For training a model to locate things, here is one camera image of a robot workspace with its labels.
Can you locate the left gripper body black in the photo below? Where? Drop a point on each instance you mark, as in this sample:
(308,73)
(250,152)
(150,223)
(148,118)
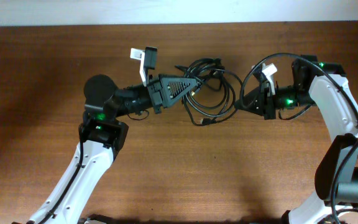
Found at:
(154,88)

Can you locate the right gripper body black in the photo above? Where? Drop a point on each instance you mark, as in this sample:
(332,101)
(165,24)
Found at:
(268,103)

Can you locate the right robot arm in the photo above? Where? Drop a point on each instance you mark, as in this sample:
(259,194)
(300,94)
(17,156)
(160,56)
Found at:
(326,86)

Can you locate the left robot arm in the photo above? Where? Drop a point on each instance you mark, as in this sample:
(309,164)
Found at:
(102,136)

